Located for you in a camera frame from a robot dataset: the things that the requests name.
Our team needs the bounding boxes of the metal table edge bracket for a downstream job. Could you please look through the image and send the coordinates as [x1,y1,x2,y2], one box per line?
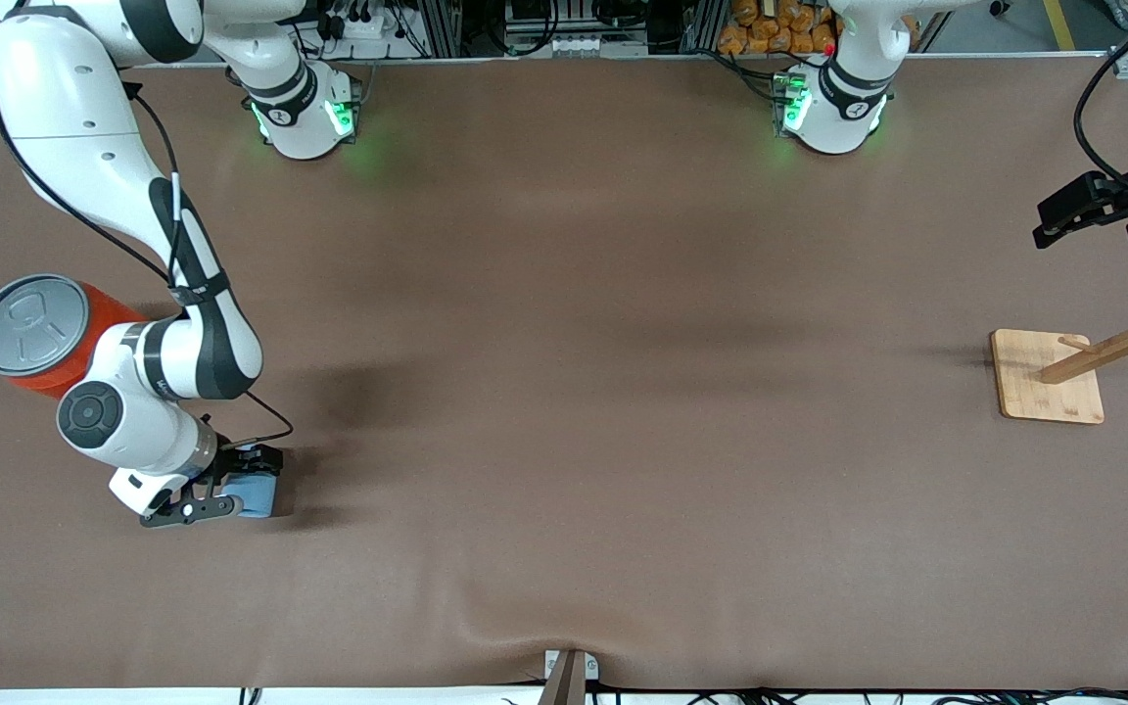
[538,648,600,705]

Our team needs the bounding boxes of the orange can with grey lid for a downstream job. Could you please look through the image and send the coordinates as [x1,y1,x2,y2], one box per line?
[0,273,150,400]

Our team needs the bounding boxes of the light blue plastic cup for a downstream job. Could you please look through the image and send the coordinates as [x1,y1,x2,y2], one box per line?
[229,473,280,521]

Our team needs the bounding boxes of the orange snack packets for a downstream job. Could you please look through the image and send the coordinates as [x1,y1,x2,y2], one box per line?
[718,0,841,57]

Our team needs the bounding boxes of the white terminal block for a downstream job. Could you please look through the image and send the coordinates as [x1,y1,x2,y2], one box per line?
[542,34,650,58]

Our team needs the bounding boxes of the white power strip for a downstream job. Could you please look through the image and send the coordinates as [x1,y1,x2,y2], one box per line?
[321,0,403,42]

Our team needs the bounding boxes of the brown table mat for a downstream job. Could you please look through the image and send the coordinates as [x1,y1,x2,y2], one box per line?
[0,54,1128,692]

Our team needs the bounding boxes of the aluminium frame post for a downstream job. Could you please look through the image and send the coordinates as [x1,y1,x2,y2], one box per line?
[680,0,727,55]
[425,0,465,58]

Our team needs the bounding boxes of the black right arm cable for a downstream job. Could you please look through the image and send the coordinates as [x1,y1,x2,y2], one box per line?
[0,83,296,451]

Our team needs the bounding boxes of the wooden cup tree stand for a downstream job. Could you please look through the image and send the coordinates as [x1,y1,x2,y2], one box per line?
[991,262,1128,425]

